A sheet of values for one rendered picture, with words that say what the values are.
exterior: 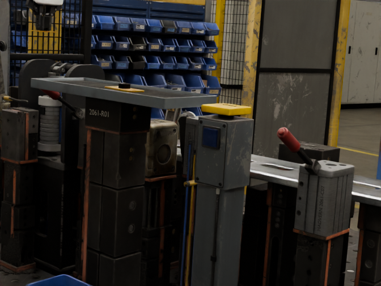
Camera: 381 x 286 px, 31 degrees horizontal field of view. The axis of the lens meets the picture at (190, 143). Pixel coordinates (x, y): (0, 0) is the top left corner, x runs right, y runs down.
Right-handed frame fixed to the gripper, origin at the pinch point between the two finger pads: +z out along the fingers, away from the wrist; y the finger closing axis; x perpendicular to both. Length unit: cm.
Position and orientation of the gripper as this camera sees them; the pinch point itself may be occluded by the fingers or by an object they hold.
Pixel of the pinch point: (43, 22)
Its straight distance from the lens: 204.8
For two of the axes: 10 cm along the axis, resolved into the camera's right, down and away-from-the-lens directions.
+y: 6.6, -0.8, 7.5
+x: -7.5, -1.5, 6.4
